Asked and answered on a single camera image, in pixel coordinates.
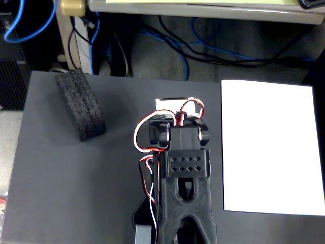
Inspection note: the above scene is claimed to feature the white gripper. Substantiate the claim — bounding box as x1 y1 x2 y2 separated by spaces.
155 97 204 118

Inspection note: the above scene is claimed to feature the black foam cube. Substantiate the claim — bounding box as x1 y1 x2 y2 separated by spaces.
55 68 107 142

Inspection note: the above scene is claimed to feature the beige desk leg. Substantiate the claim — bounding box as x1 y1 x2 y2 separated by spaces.
55 12 93 75

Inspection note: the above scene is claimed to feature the grey desk top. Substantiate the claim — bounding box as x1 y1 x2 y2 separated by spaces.
87 0 325 25

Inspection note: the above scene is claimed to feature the yellow-green paper sheet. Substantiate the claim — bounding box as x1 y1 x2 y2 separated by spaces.
106 0 298 6

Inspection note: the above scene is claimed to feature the white paper sheet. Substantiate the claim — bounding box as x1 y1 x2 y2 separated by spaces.
220 79 325 217

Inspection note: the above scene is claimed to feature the black table mat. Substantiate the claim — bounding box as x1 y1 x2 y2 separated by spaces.
0 71 325 244

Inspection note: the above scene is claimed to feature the grey table clamp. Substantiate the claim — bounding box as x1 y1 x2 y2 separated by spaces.
134 224 152 244

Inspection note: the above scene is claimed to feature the beige plastic box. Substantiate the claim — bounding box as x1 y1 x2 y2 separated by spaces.
60 0 87 17

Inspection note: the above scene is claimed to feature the black ribbed computer case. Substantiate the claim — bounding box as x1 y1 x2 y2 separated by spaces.
0 10 33 112

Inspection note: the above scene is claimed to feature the black device on desk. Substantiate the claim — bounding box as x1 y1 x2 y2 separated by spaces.
297 0 325 11

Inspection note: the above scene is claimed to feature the clear bag with red parts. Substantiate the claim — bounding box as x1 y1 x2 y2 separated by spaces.
0 195 9 218

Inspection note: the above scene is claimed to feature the red white servo wire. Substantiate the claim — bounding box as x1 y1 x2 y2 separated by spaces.
175 99 205 127
133 109 176 155
139 152 161 229

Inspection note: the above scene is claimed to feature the blue floor cable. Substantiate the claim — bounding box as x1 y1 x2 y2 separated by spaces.
138 17 317 81

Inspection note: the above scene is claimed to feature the grey cable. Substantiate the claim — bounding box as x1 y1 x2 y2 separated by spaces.
112 31 131 77

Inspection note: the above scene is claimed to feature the thick black floor cable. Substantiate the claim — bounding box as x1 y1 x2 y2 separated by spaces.
158 15 318 69

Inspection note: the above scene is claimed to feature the blue cable along leg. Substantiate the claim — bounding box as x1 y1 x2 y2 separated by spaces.
89 12 102 75

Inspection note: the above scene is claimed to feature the thin black cable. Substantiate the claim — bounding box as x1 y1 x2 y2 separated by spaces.
68 16 92 72

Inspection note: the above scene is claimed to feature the blue looped cable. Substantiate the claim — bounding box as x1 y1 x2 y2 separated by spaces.
3 0 58 44

